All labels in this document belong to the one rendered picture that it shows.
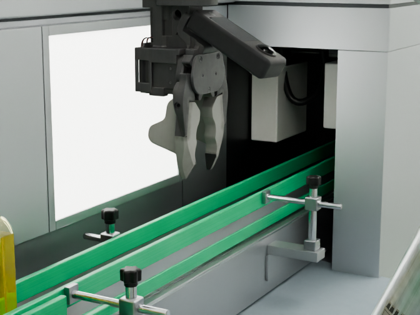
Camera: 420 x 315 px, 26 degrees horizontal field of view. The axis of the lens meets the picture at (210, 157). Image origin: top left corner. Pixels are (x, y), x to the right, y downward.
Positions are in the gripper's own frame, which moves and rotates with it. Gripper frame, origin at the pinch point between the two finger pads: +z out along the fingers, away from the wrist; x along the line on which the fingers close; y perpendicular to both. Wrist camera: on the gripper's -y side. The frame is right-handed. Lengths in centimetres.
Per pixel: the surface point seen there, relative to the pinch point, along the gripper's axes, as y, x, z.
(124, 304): 15.1, -4.6, 22.2
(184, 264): 26, -38, 28
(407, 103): 9, -105, 7
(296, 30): 29, -90, -9
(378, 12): 11, -90, -14
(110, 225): 35.1, -29.0, 20.1
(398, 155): 9, -100, 18
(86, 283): 25.6, -9.9, 22.8
